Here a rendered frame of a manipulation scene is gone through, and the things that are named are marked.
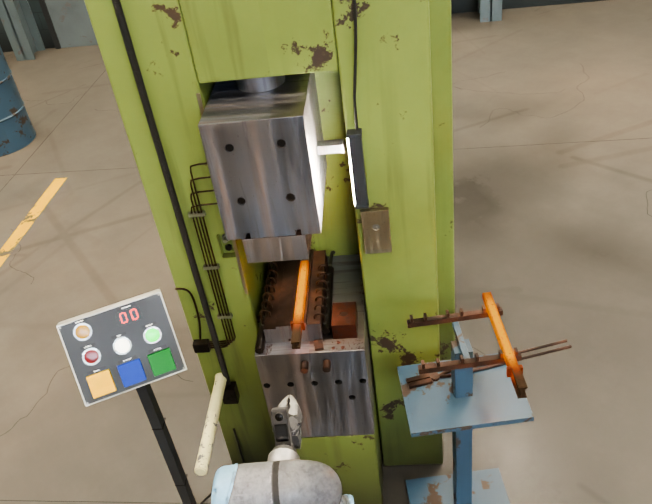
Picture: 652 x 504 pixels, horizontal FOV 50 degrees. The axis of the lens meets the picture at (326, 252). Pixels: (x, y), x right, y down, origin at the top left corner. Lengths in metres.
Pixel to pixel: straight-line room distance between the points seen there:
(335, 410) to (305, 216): 0.82
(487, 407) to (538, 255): 2.00
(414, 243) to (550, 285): 1.83
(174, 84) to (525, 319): 2.39
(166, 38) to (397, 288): 1.12
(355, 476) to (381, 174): 1.29
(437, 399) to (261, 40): 1.29
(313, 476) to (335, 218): 1.41
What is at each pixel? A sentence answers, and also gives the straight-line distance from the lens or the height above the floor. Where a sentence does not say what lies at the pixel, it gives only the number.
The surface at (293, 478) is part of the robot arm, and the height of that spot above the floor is 1.42.
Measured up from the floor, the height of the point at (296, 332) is 1.01.
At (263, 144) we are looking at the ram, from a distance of 2.02.
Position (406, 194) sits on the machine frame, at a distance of 2.25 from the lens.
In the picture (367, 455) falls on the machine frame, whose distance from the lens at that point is 2.83.
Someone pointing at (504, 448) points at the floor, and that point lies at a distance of 3.29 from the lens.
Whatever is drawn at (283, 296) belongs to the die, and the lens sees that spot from 2.54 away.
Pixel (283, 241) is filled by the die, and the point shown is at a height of 1.35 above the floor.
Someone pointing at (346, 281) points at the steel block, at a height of 0.91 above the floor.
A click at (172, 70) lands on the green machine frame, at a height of 1.88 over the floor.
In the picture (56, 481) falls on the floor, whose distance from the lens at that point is 3.61.
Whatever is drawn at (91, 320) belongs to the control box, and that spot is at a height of 1.18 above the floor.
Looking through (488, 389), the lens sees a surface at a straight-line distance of 2.48.
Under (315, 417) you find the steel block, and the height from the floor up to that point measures 0.58.
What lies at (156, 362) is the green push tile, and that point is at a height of 1.02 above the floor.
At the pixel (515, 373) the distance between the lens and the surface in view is 2.14.
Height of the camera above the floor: 2.60
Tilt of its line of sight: 36 degrees down
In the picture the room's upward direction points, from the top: 8 degrees counter-clockwise
